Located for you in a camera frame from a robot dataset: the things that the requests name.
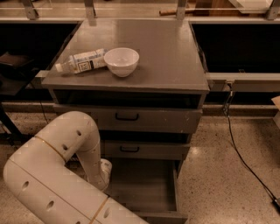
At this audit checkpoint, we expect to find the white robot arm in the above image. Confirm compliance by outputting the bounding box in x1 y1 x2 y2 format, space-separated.
3 111 149 224

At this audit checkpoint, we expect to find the grey top drawer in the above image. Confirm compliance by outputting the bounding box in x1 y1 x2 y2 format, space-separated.
54 90 202 134

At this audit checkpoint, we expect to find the grey drawer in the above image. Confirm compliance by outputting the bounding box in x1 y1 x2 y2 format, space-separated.
100 130 192 160
106 157 187 224
54 90 202 134

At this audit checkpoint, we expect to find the grey drawer cabinet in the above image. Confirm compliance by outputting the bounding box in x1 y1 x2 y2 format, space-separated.
43 18 209 164

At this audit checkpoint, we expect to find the grey middle drawer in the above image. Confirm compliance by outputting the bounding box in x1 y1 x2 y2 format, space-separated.
100 130 192 160

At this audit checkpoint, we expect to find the grey bottom drawer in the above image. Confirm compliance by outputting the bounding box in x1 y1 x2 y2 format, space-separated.
106 157 187 224

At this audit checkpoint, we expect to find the white ceramic bowl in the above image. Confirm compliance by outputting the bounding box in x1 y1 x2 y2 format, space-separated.
104 47 140 77

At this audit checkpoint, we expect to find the lying plastic bottle white label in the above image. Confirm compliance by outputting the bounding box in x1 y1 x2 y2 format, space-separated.
55 48 108 74

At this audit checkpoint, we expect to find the dark side table left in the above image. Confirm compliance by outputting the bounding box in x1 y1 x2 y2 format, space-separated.
0 52 39 96

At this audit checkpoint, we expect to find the black power cable right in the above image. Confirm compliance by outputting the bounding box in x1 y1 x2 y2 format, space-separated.
222 82 280 209

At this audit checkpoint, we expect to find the black cable left floor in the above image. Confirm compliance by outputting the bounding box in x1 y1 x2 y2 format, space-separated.
30 82 51 125

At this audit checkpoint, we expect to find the wooden stick behind rail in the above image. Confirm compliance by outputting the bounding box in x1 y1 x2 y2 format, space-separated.
159 9 195 16

